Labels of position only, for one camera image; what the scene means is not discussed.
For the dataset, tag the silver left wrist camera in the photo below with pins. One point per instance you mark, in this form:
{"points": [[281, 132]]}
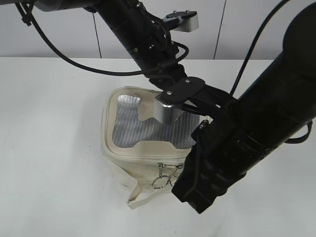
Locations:
{"points": [[183, 21]]}

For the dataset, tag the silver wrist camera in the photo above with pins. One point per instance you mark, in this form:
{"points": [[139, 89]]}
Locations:
{"points": [[190, 95], [183, 21]]}

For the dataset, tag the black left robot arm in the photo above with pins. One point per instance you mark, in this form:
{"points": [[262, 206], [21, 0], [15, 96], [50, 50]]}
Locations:
{"points": [[144, 36]]}

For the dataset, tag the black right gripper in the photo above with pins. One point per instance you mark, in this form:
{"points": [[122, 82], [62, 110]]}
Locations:
{"points": [[219, 159]]}

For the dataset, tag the silver zipper pull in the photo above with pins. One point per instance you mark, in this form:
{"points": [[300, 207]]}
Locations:
{"points": [[161, 180], [174, 175]]}

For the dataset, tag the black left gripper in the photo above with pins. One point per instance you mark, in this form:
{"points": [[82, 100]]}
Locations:
{"points": [[169, 72]]}

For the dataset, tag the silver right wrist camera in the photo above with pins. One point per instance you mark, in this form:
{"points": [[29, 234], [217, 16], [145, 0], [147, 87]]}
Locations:
{"points": [[190, 95]]}

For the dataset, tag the cream insulated lunch bag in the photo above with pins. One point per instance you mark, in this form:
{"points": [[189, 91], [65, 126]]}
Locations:
{"points": [[133, 142]]}

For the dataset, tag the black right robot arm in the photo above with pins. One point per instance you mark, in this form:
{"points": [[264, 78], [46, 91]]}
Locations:
{"points": [[279, 103]]}

